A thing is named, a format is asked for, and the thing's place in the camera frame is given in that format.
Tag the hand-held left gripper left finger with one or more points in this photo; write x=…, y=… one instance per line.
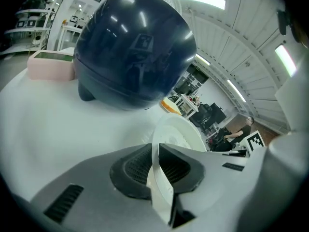
x=96, y=194

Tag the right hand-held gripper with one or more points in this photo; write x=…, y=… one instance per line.
x=256, y=141

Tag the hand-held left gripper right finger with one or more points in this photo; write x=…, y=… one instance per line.
x=212, y=190

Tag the white pot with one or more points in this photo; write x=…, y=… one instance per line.
x=193, y=139

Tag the dark blue rice cooker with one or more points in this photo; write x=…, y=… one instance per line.
x=135, y=57

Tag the black monitor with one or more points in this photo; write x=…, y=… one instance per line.
x=218, y=113

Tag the black office chair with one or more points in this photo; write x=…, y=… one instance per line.
x=201, y=116

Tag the white background table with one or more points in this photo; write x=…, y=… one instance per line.
x=189, y=105

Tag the orange and white block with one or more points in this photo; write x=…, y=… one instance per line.
x=170, y=106

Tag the pink box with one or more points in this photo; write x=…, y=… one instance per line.
x=50, y=69

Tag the white storage shelf rack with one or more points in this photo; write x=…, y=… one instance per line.
x=33, y=20

